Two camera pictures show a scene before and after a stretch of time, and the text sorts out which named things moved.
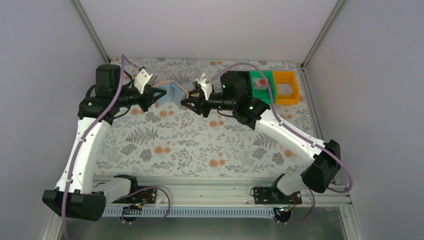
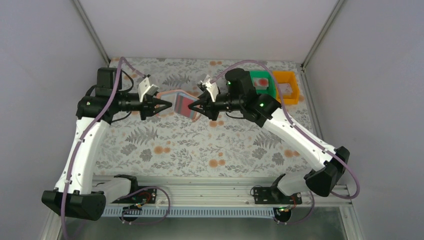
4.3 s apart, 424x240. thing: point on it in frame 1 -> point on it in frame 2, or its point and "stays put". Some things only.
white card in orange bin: (284, 89) stays put
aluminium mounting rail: (128, 192) stays put
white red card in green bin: (260, 84) stays put
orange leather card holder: (175, 93) -> (169, 96)
